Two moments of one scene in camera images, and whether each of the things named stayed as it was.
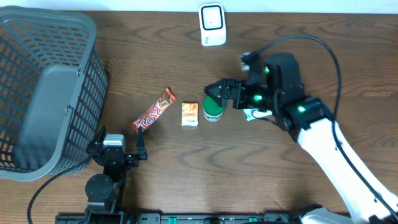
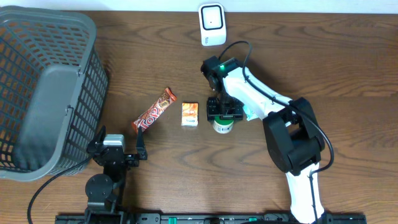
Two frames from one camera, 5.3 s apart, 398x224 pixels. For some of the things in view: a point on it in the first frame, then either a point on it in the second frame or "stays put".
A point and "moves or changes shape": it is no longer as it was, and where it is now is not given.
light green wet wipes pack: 257,114 stays put
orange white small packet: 189,114 stays put
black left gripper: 133,162 stays put
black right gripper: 229,85 to 236,114
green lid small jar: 212,111 moves or changes shape
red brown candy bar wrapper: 154,110 stays put
